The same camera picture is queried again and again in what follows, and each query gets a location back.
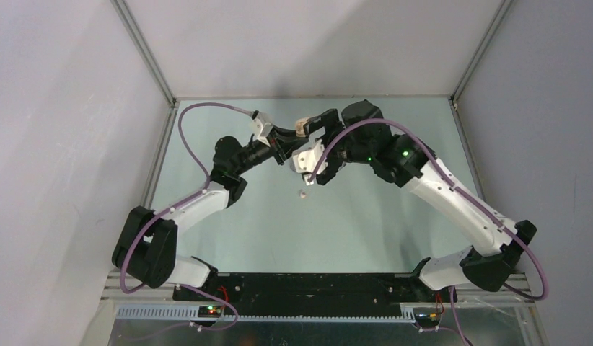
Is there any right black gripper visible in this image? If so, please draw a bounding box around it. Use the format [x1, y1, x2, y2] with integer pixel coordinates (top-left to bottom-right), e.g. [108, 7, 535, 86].
[304, 110, 374, 185]

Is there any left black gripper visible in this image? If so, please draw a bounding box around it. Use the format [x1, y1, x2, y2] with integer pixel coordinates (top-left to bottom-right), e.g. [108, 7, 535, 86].
[234, 125, 308, 176]

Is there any beige earbud charging case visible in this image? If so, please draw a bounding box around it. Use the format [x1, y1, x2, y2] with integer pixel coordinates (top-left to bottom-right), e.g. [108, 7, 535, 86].
[295, 117, 310, 138]

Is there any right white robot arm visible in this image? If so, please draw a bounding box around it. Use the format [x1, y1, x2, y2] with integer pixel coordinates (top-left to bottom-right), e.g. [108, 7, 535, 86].
[294, 100, 537, 301]

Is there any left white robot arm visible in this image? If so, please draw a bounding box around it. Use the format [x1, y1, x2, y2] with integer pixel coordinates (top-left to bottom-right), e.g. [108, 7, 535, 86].
[112, 125, 309, 301]

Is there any left controller board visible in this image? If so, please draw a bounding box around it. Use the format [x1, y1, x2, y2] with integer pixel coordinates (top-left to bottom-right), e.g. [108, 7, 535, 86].
[197, 306, 224, 319]

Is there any controller board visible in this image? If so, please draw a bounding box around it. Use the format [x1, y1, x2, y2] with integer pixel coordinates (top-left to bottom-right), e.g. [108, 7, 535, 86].
[416, 313, 444, 321]
[197, 306, 224, 319]

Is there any right controller board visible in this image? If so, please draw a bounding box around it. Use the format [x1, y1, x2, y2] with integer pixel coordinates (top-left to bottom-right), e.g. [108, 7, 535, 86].
[416, 313, 444, 321]

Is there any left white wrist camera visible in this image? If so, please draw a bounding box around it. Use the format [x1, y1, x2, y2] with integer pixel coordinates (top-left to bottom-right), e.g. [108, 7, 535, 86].
[250, 110, 274, 147]

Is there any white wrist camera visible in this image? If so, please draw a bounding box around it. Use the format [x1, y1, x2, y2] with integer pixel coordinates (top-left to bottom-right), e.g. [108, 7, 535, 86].
[291, 140, 325, 185]
[250, 110, 274, 147]

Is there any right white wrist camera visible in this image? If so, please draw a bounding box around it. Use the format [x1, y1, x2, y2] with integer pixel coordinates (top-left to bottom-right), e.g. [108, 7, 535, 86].
[291, 140, 325, 185]

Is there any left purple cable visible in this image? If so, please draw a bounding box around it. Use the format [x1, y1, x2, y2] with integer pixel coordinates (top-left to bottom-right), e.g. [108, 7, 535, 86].
[120, 102, 255, 332]

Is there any aluminium frame rail front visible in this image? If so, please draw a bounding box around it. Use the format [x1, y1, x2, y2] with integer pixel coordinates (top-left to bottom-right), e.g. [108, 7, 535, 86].
[101, 272, 534, 325]

